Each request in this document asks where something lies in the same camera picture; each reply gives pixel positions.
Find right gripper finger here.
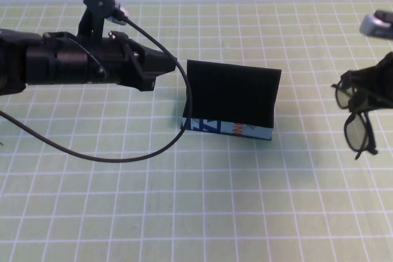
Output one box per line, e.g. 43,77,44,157
349,88,393,112
351,52,393,102

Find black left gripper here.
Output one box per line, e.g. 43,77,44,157
101,30,179,93

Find black framed glasses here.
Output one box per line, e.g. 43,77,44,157
330,70,379,161

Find black printed glasses case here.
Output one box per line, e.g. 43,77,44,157
181,59,282,142

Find green checked tablecloth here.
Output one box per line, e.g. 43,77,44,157
0,1,393,262

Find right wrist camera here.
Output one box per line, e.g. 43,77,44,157
359,10,393,41

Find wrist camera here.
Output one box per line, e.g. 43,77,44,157
359,10,393,41
78,0,132,42

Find black left camera cable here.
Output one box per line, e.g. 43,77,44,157
0,12,194,163

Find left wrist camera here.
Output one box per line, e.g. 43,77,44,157
78,0,132,42

